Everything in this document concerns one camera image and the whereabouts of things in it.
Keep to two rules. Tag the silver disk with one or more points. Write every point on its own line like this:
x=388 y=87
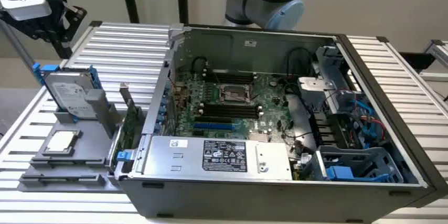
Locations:
x=68 y=90

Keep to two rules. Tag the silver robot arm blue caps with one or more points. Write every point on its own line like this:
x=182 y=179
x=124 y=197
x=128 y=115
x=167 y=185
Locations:
x=270 y=1

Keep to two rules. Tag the grey blue disk bay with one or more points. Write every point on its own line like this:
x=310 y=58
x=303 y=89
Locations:
x=360 y=163

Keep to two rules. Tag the grey metal tripod leg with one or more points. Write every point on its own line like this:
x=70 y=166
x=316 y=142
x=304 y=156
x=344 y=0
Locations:
x=15 y=40

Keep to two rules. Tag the green graphics card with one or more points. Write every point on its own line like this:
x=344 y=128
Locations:
x=131 y=119

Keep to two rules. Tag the silver CPU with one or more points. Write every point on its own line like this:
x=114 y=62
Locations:
x=63 y=141

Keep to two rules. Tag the grey parts rack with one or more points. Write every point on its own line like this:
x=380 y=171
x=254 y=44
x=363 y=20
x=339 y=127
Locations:
x=84 y=140

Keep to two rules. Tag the black RAM slot bank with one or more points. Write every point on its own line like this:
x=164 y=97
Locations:
x=231 y=110
x=234 y=76

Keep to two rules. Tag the CPU socket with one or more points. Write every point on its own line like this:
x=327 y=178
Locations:
x=234 y=94

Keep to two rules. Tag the blue case latch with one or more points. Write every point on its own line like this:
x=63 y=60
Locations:
x=124 y=155

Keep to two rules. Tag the blue expansion slot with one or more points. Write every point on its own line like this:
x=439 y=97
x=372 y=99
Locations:
x=214 y=126

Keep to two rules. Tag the green motherboard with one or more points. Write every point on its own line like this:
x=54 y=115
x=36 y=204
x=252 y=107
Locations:
x=242 y=119

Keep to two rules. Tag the silver power supply unit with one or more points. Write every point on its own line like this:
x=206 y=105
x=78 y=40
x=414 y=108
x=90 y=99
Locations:
x=210 y=158

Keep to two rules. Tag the silver chipset heatsink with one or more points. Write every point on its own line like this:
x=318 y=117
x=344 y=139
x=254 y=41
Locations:
x=260 y=137

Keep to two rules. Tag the grey metal drive cage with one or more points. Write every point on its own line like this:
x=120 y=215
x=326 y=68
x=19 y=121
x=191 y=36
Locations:
x=326 y=87

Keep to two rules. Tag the open black PC case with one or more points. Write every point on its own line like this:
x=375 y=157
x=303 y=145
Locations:
x=266 y=197

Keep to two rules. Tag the black bracket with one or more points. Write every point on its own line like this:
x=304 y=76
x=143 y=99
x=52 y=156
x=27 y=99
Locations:
x=416 y=60

